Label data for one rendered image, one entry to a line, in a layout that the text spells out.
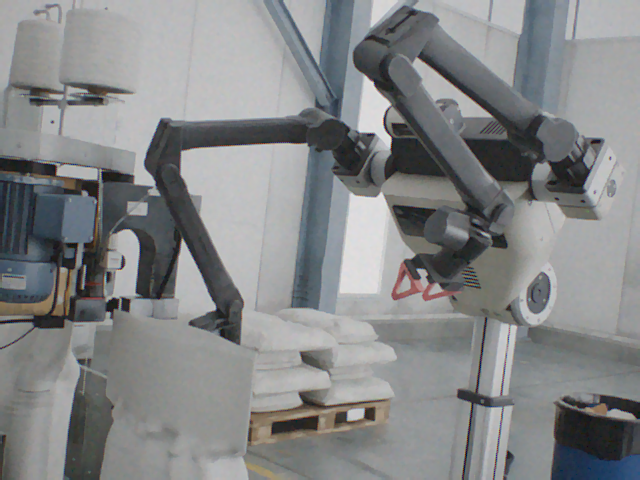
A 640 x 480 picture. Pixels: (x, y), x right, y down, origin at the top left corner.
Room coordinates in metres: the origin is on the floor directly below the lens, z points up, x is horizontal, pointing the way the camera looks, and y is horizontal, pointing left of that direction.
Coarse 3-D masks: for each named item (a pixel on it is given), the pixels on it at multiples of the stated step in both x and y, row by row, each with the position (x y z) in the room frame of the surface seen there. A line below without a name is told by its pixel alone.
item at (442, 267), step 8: (416, 256) 1.60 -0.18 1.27; (424, 256) 1.60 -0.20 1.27; (432, 256) 1.62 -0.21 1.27; (440, 256) 1.59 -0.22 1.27; (448, 256) 1.58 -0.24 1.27; (424, 264) 1.59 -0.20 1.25; (432, 264) 1.60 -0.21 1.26; (440, 264) 1.59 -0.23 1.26; (448, 264) 1.58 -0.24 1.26; (456, 264) 1.58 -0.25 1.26; (464, 264) 1.58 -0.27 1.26; (432, 272) 1.58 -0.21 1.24; (440, 272) 1.59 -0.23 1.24; (448, 272) 1.59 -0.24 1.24; (456, 272) 1.59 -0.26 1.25; (432, 280) 1.57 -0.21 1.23; (440, 280) 1.58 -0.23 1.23; (448, 280) 1.60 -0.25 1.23; (456, 280) 1.62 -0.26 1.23; (464, 280) 1.64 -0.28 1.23
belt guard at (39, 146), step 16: (0, 128) 1.63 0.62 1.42; (0, 144) 1.62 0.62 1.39; (16, 144) 1.62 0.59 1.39; (32, 144) 1.63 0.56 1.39; (48, 144) 1.64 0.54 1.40; (64, 144) 1.68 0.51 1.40; (80, 144) 1.74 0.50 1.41; (96, 144) 1.83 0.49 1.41; (48, 160) 1.65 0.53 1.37; (64, 160) 1.68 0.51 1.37; (80, 160) 1.75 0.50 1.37; (96, 160) 1.84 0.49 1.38; (112, 160) 1.93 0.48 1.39; (128, 160) 2.04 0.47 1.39
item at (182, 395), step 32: (128, 320) 1.91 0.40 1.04; (160, 320) 1.90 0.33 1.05; (128, 352) 1.89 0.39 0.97; (160, 352) 1.76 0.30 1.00; (192, 352) 1.71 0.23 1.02; (224, 352) 1.68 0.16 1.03; (256, 352) 1.64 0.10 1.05; (128, 384) 1.87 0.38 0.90; (160, 384) 1.75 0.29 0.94; (192, 384) 1.71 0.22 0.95; (224, 384) 1.68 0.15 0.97; (128, 416) 1.84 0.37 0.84; (160, 416) 1.75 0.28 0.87; (192, 416) 1.71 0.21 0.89; (224, 416) 1.67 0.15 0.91; (128, 448) 1.81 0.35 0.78; (160, 448) 1.74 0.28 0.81; (192, 448) 1.69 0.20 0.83; (224, 448) 1.66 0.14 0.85
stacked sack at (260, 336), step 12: (252, 324) 4.84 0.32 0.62; (264, 324) 4.90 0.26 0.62; (276, 324) 4.95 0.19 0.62; (288, 324) 5.09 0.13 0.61; (252, 336) 4.66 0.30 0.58; (264, 336) 4.63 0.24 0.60; (276, 336) 4.69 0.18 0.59; (288, 336) 4.75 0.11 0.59; (300, 336) 4.81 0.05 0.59; (312, 336) 4.87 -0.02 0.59; (324, 336) 4.95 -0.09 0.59; (252, 348) 4.62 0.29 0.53; (264, 348) 4.61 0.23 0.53; (276, 348) 4.68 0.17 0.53; (288, 348) 4.74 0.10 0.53; (300, 348) 4.81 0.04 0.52; (312, 348) 4.88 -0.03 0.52; (324, 348) 4.95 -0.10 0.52
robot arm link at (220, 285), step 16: (160, 176) 1.80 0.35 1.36; (176, 176) 1.81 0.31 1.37; (160, 192) 1.86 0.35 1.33; (176, 192) 1.82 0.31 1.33; (176, 208) 1.87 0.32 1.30; (192, 208) 1.89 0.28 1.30; (176, 224) 1.90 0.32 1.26; (192, 224) 1.90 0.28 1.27; (192, 240) 1.91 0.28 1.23; (208, 240) 1.93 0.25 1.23; (192, 256) 1.95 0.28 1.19; (208, 256) 1.94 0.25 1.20; (208, 272) 1.96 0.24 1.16; (224, 272) 1.98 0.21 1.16; (208, 288) 2.00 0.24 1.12; (224, 288) 1.98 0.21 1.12; (224, 304) 2.00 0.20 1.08
